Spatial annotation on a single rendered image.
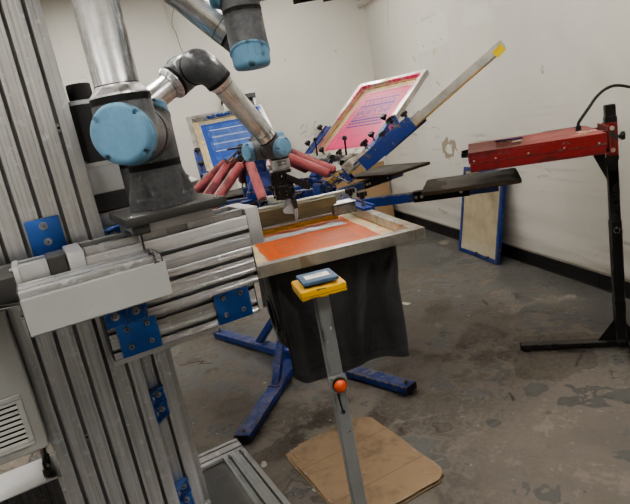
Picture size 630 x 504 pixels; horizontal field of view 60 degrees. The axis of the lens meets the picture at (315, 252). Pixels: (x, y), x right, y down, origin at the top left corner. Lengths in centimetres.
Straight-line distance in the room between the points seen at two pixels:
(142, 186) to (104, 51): 29
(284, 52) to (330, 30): 59
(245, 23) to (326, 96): 549
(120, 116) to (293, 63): 548
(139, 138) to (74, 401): 72
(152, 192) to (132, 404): 58
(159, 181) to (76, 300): 31
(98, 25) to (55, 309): 52
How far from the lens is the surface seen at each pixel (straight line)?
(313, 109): 652
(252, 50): 110
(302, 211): 226
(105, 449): 156
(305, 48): 657
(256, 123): 200
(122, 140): 110
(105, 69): 113
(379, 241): 173
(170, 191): 123
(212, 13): 124
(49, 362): 146
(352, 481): 178
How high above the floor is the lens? 139
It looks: 14 degrees down
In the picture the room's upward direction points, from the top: 11 degrees counter-clockwise
